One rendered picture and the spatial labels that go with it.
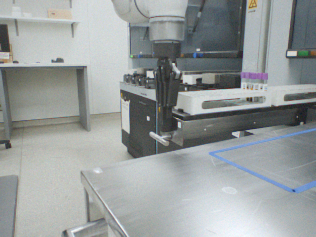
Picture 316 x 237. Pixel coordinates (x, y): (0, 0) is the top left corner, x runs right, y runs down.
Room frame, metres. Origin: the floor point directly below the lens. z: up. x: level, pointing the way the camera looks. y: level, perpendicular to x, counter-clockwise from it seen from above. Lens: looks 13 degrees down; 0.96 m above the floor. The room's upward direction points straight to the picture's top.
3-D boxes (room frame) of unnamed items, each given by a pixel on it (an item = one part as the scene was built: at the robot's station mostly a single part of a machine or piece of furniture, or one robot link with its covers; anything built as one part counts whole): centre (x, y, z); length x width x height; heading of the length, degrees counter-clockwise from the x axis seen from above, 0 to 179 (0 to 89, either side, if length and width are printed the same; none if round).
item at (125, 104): (2.49, 0.32, 0.43); 0.27 x 0.02 x 0.36; 25
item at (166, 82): (0.70, -0.03, 0.89); 0.04 x 0.01 x 0.11; 115
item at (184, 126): (0.86, -0.33, 0.78); 0.73 x 0.14 x 0.09; 115
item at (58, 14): (3.79, 1.31, 1.52); 0.29 x 0.22 x 0.12; 114
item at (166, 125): (0.71, -0.03, 0.80); 0.03 x 0.01 x 0.07; 115
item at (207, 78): (1.45, -0.28, 0.85); 0.12 x 0.02 x 0.06; 26
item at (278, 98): (0.93, -0.49, 0.83); 0.30 x 0.10 x 0.06; 115
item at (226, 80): (1.31, -0.35, 0.85); 0.12 x 0.02 x 0.06; 26
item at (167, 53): (0.71, -0.02, 0.96); 0.08 x 0.07 x 0.09; 25
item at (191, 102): (0.80, -0.20, 0.83); 0.30 x 0.10 x 0.06; 116
